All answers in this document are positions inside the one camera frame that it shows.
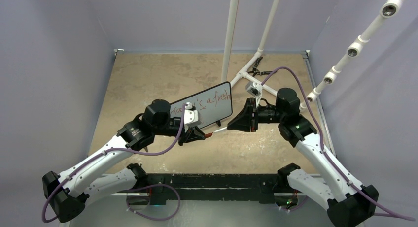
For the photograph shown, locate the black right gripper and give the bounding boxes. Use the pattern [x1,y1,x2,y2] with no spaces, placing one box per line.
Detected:
[228,97,285,132]

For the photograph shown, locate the white whiteboard marker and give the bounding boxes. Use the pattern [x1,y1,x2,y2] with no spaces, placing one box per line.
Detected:
[212,127,227,134]

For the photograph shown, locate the black-framed small whiteboard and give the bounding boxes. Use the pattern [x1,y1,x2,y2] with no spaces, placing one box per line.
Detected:
[170,81,233,129]

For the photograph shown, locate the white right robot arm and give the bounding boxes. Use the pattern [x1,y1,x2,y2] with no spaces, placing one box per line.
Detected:
[227,88,379,227]

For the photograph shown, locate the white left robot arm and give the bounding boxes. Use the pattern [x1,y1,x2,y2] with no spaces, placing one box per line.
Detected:
[41,99,206,223]

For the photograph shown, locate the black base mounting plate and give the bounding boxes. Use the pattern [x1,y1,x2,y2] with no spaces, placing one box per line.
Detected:
[127,163,300,205]

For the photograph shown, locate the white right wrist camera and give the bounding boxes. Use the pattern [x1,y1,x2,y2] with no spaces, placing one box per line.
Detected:
[245,82,263,108]

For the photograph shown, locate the black-handled pliers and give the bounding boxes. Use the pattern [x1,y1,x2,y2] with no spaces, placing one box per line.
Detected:
[247,57,272,77]

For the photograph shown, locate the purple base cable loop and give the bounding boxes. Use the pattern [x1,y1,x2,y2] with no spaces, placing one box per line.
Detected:
[126,184,181,221]

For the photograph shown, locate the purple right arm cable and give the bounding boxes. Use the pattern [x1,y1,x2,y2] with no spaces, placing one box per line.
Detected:
[259,66,416,222]

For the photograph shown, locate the aluminium frame rail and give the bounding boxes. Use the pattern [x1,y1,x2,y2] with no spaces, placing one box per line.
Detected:
[59,185,151,227]

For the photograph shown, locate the white PVC pipe frame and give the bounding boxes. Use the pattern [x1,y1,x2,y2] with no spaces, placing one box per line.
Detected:
[220,0,308,113]

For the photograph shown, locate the white pipe with camera sockets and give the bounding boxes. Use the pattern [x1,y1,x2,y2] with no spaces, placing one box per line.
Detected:
[301,0,406,108]

